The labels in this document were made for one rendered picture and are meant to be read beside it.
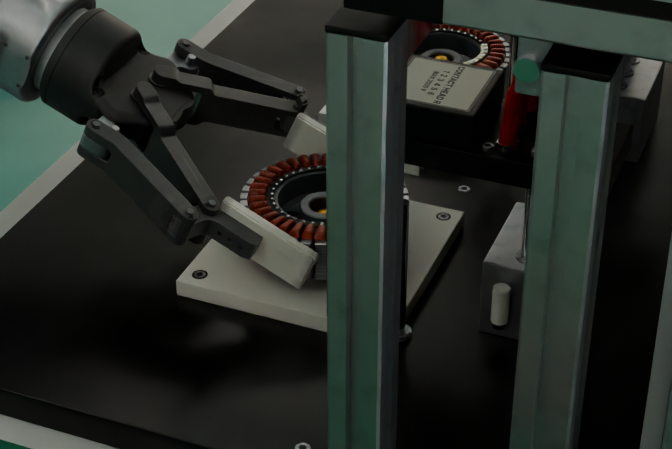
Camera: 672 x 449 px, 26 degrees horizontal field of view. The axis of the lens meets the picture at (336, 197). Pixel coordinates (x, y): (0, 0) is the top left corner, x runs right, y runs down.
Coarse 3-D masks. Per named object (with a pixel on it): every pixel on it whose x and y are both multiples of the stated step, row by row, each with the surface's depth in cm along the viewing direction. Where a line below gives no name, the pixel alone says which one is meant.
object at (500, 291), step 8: (496, 288) 89; (504, 288) 89; (496, 296) 89; (504, 296) 89; (496, 304) 89; (504, 304) 89; (496, 312) 90; (504, 312) 89; (496, 320) 90; (504, 320) 90; (496, 328) 90; (504, 328) 90
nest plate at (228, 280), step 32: (416, 224) 101; (448, 224) 101; (224, 256) 97; (416, 256) 97; (192, 288) 95; (224, 288) 94; (256, 288) 94; (288, 288) 94; (320, 288) 94; (416, 288) 94; (288, 320) 93; (320, 320) 92
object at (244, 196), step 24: (264, 168) 99; (288, 168) 99; (312, 168) 99; (264, 192) 96; (288, 192) 98; (312, 192) 100; (264, 216) 94; (288, 216) 94; (312, 216) 96; (312, 240) 92
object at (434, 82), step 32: (416, 64) 91; (448, 64) 91; (416, 96) 87; (448, 96) 87; (480, 96) 87; (416, 128) 87; (448, 128) 86; (480, 128) 87; (416, 160) 88; (448, 160) 87; (480, 160) 86; (512, 160) 85; (608, 192) 85
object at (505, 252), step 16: (512, 224) 93; (496, 240) 91; (512, 240) 91; (496, 256) 90; (512, 256) 90; (496, 272) 89; (512, 272) 89; (512, 288) 90; (480, 304) 91; (512, 304) 90; (480, 320) 92; (512, 320) 91; (512, 336) 91
